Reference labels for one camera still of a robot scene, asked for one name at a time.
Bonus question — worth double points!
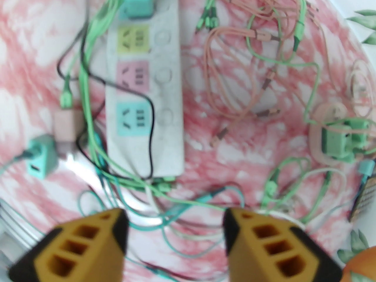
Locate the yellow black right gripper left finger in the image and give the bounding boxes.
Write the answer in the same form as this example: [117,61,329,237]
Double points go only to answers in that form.
[9,207,130,282]

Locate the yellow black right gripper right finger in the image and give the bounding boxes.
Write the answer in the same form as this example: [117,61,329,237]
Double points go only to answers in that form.
[223,207,343,282]

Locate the green plug adapter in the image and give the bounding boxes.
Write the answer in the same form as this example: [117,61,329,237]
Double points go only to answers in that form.
[321,122,353,161]
[348,118,371,155]

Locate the teal plug adapter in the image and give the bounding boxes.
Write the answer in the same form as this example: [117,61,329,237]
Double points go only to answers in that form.
[121,0,155,19]
[26,134,58,179]

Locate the round pink socket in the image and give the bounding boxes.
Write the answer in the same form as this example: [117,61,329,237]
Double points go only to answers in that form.
[308,102,375,166]

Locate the pink plug adapter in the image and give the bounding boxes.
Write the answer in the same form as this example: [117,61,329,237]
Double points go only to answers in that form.
[54,110,85,155]

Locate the gold black calculator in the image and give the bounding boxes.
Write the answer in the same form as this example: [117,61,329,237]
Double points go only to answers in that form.
[349,159,376,223]

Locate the white power strip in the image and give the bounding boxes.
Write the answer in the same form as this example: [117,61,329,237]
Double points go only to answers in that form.
[105,0,185,178]

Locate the teal cable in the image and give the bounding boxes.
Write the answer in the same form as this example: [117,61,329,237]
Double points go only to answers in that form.
[78,185,246,282]

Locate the aluminium frame rail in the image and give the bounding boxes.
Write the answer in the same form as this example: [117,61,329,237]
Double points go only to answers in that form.
[0,197,44,275]

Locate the thin black cable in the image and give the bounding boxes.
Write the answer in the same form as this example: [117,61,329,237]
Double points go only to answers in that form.
[57,19,155,179]

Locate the green cable bundle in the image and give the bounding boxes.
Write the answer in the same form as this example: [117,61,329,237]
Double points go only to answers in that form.
[59,0,179,194]

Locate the pink multi-head charging cable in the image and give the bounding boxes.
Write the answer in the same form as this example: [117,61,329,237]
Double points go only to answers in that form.
[204,0,326,146]

